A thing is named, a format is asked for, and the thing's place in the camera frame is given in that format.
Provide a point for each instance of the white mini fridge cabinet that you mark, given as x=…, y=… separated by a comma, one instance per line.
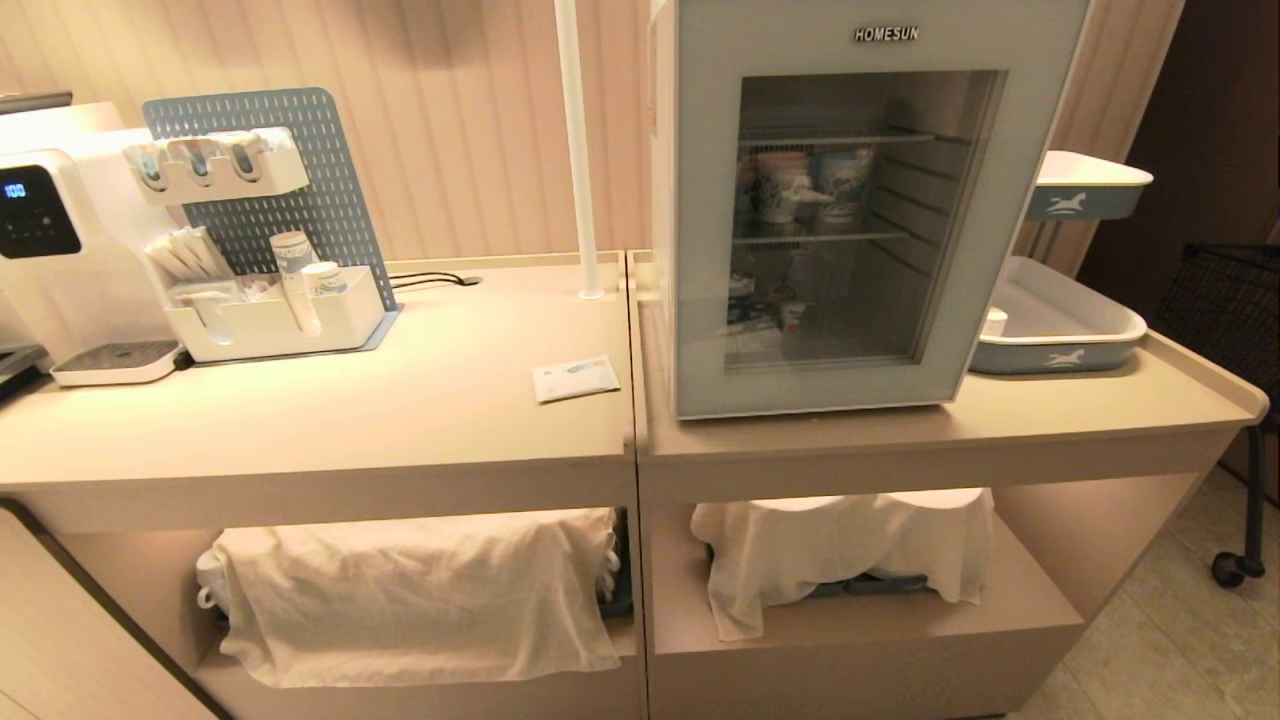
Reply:
x=662, y=200

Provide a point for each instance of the flat white sachet packet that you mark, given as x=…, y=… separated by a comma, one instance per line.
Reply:
x=575, y=380

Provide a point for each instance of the small yogurt cup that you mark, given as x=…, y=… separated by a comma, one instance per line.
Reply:
x=792, y=317

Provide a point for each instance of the white support pole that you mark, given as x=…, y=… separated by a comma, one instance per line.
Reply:
x=578, y=150

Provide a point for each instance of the printed paper cup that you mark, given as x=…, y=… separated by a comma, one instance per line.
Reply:
x=780, y=190
x=845, y=185

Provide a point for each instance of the small white cloth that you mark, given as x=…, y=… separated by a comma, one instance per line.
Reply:
x=830, y=540

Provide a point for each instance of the beige counter cabinet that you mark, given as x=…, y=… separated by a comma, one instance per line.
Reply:
x=350, y=420

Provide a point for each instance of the large white cloth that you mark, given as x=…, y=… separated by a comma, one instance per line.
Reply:
x=420, y=600

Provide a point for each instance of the small lidded paper cup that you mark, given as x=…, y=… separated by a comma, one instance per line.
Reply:
x=323, y=280

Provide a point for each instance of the dark blue tray stack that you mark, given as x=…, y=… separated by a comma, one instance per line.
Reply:
x=880, y=584

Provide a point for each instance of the blue grey pegboard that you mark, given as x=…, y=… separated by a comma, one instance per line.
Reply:
x=330, y=200

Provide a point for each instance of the paper cup stack sleeve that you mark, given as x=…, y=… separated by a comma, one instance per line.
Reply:
x=295, y=275

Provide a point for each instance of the small white cup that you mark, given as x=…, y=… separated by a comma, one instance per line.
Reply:
x=994, y=322

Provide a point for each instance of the white organizer box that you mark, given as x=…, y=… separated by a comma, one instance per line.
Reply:
x=265, y=332

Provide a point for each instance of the white capsule holder shelf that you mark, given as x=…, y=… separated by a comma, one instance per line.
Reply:
x=280, y=175

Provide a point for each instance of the blue white horse tray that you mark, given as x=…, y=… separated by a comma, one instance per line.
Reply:
x=1085, y=180
x=1060, y=330

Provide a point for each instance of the white stick sachets bundle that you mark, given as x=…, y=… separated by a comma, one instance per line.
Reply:
x=190, y=255

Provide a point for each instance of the white mugs stack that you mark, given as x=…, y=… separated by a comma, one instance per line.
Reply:
x=207, y=580

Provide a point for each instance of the coffee capsule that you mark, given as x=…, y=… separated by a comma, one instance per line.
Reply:
x=152, y=168

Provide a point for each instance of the white drip tray black grille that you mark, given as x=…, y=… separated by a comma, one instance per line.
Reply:
x=115, y=362

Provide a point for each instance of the white water dispenser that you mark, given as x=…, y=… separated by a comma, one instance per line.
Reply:
x=95, y=280

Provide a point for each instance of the black device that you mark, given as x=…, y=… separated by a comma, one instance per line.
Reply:
x=18, y=370

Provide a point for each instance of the dark grey flat object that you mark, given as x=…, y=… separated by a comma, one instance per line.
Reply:
x=35, y=101

